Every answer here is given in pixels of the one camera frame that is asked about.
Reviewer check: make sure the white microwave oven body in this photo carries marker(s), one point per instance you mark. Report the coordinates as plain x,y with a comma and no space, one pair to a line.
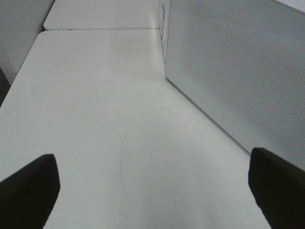
164,7

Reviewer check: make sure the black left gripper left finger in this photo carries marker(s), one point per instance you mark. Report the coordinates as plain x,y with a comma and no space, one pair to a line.
27,197

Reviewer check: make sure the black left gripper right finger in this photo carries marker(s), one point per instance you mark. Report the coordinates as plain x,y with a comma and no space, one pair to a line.
278,188

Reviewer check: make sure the white microwave door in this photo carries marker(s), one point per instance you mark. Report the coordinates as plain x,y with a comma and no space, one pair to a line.
243,63

